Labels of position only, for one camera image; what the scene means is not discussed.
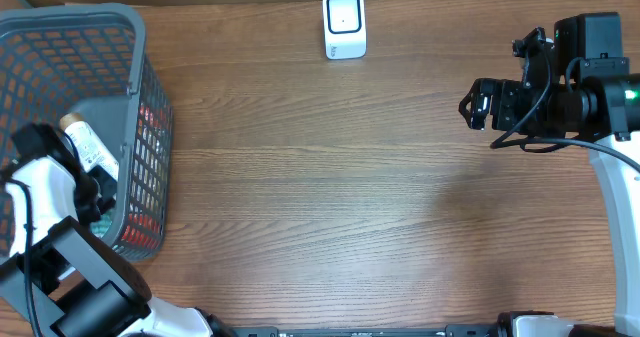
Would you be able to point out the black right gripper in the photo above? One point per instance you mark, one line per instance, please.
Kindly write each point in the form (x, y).
(498, 106)

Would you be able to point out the white tube with gold cap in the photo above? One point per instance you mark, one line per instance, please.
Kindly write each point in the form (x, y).
(92, 151)

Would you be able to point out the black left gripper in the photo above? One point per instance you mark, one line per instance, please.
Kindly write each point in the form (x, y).
(100, 186)

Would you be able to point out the teal tissue packet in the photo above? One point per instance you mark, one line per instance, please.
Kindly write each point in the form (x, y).
(102, 226)

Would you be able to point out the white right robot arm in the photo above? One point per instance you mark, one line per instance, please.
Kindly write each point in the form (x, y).
(600, 114)

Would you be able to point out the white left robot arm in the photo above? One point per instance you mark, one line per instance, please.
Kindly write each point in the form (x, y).
(59, 276)

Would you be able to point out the grey plastic shopping basket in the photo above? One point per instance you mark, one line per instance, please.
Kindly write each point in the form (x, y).
(91, 60)

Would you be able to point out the white barcode scanner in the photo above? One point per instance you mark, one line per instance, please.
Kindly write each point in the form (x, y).
(345, 33)

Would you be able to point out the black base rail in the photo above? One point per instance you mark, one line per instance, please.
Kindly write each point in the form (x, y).
(507, 324)

